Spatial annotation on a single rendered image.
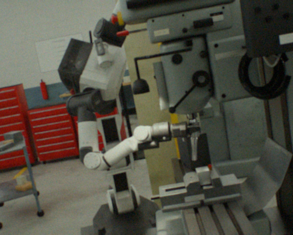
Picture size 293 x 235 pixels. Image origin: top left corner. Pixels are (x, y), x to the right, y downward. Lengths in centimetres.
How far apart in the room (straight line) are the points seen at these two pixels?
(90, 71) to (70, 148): 475
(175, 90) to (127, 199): 104
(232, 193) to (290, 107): 43
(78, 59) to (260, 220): 113
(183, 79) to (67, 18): 945
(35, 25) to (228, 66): 977
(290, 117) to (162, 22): 64
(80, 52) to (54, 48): 903
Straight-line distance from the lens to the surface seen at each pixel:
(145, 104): 338
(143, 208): 261
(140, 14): 150
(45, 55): 1099
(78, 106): 178
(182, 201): 163
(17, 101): 663
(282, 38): 134
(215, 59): 153
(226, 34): 155
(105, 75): 183
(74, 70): 186
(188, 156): 206
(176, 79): 154
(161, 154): 348
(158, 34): 151
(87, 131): 174
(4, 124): 675
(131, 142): 174
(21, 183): 460
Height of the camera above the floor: 160
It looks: 10 degrees down
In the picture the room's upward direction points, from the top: 11 degrees counter-clockwise
